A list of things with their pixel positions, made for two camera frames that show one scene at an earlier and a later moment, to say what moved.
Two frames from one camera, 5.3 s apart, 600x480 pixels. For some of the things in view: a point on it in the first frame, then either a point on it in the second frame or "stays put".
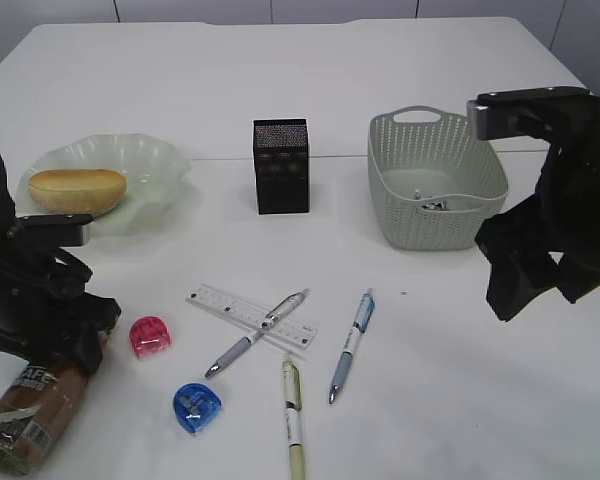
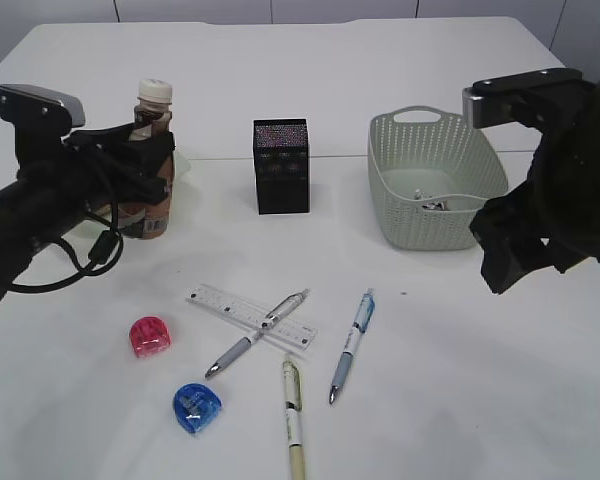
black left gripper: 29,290 to 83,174
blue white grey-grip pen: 361,322 stays put
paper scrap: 434,205 stays put
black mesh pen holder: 281,150 stays put
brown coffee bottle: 20,432 to 152,123
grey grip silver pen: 281,310 stays put
